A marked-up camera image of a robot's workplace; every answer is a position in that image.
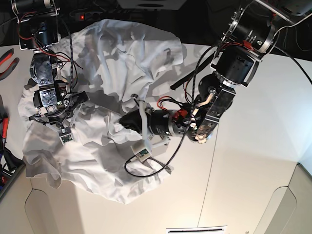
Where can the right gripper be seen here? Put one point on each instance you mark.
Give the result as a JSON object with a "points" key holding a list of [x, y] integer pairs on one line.
{"points": [[63, 118]]}

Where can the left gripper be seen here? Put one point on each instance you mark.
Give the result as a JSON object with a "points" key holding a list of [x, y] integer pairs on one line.
{"points": [[138, 121]]}

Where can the white t-shirt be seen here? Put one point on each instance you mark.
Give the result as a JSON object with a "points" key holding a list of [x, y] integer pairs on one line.
{"points": [[118, 59]]}

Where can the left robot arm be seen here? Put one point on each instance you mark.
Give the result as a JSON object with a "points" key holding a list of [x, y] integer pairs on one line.
{"points": [[231, 62]]}

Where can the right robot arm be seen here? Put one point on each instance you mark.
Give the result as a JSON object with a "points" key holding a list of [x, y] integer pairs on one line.
{"points": [[55, 100]]}

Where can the black bin with tools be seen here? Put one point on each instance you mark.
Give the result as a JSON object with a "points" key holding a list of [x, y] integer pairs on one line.
{"points": [[9, 171]]}

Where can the black power strip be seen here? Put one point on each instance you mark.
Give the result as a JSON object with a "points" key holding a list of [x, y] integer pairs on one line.
{"points": [[97, 16]]}

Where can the white device top centre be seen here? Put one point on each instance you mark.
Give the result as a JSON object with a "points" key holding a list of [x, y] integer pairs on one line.
{"points": [[151, 4]]}

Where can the red handled tool left edge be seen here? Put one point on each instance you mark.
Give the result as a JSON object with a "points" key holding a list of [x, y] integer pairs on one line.
{"points": [[4, 121]]}

